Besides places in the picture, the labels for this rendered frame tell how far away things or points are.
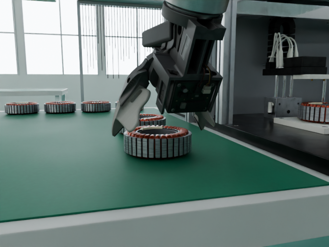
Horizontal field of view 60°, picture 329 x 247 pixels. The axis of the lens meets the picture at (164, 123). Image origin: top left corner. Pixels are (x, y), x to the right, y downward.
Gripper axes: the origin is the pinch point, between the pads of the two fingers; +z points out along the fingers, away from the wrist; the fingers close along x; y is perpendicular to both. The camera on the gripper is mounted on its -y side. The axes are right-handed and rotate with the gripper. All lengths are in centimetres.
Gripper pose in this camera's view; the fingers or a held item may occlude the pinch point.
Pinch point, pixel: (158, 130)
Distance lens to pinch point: 46.3
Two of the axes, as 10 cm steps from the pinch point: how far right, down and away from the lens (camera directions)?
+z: -1.8, 7.8, 5.9
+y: 3.1, 6.2, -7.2
